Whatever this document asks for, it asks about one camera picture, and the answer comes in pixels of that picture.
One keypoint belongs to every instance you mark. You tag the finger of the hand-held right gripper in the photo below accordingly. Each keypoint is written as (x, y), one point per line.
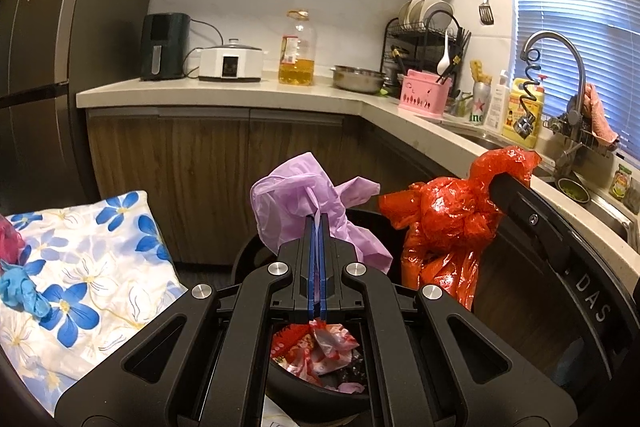
(530, 217)

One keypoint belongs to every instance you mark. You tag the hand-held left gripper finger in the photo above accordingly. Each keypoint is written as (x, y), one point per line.
(323, 277)
(314, 277)

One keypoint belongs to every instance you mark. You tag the black round trash bin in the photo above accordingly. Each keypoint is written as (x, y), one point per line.
(250, 257)

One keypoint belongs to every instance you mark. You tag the red white printed plastic bag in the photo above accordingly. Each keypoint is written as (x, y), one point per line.
(320, 347)

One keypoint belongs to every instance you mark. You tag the light purple plastic bag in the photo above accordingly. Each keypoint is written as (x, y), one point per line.
(290, 202)

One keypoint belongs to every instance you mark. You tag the black plastic bag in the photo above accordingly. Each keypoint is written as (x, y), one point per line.
(352, 364)

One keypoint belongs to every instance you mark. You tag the blue rubber glove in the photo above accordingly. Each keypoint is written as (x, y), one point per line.
(22, 289)

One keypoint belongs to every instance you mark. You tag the steel sink strainer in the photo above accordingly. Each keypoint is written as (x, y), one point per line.
(573, 189)

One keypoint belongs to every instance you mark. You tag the steel sink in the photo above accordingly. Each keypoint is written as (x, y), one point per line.
(595, 212)

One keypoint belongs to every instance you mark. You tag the sink caddy rack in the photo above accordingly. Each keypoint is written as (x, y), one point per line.
(560, 127)

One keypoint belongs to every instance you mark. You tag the yellow dish soap bottle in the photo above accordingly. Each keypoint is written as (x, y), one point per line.
(517, 122)

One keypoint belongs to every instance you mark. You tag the green labelled jar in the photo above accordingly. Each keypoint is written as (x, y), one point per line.
(621, 182)

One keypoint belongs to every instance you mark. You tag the white plastic bottle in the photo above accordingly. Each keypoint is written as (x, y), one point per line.
(496, 107)

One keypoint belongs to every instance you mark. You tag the silver drink can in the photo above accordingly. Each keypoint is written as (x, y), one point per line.
(480, 107)

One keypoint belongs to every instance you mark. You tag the pink cloth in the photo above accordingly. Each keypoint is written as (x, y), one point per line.
(600, 117)

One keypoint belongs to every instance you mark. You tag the steel kitchen faucet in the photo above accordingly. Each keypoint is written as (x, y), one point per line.
(575, 72)

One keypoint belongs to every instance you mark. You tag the yellow brush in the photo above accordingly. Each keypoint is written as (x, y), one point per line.
(477, 71)

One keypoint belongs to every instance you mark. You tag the pink utensil holder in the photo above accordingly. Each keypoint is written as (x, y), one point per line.
(422, 94)

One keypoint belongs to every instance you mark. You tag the dark chopsticks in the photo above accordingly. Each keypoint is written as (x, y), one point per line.
(452, 67)

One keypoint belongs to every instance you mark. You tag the kitchen counter with wooden cabinets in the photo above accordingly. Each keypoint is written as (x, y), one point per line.
(200, 147)

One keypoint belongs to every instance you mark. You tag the white ladle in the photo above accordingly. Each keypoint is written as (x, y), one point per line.
(443, 62)

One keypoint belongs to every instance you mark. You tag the steel bowl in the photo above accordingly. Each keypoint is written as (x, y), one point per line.
(357, 79)

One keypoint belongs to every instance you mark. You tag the black dish rack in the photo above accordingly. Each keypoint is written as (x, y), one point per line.
(400, 57)

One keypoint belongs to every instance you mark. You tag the floral white blue blanket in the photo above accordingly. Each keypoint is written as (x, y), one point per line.
(100, 267)

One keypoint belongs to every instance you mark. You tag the window blinds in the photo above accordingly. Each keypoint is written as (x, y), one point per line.
(575, 7)

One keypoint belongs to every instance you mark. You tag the cooking oil bottle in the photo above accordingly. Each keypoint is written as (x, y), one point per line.
(298, 57)

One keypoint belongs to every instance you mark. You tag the white plate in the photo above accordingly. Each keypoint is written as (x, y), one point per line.
(439, 9)
(412, 12)

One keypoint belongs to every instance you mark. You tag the white electric cooker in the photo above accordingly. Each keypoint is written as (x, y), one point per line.
(230, 64)

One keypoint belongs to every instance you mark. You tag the black air fryer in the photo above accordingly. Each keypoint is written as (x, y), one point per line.
(162, 47)

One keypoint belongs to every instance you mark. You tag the dark grey refrigerator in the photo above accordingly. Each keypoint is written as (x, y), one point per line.
(60, 57)

